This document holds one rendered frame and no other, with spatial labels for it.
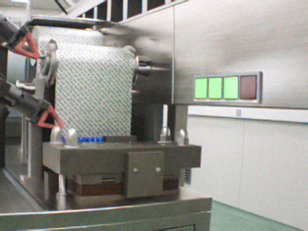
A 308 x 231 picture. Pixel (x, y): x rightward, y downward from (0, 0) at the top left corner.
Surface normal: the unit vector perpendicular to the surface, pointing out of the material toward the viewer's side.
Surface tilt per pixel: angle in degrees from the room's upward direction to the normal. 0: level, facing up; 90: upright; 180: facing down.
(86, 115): 90
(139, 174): 90
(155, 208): 90
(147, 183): 90
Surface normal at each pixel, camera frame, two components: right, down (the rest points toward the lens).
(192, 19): -0.91, 0.00
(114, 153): 0.41, 0.06
